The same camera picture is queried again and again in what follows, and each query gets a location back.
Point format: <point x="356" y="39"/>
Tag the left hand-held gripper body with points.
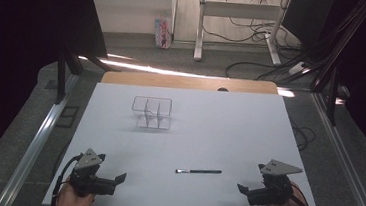
<point x="87" y="176"/>

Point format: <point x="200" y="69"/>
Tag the colourful printed box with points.
<point x="163" y="33"/>

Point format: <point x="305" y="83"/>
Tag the white power strip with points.
<point x="296" y="68"/>

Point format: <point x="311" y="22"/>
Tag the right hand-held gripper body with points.
<point x="273" y="188"/>

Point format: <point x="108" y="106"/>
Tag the black floor plate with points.
<point x="67" y="116"/>

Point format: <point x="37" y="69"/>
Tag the person's left hand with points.
<point x="72" y="201"/>

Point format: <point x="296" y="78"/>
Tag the white metal desk frame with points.
<point x="242" y="14"/>

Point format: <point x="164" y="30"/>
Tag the white table cover board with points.
<point x="201" y="141"/>

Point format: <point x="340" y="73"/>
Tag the black pen with silver tip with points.
<point x="198" y="171"/>

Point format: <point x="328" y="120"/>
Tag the black metal stand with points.
<point x="61" y="79"/>
<point x="332" y="99"/>

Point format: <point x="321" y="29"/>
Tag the aluminium rail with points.
<point x="35" y="147"/>
<point x="349" y="164"/>

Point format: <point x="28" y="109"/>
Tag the clear plastic divided organizer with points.
<point x="152" y="112"/>

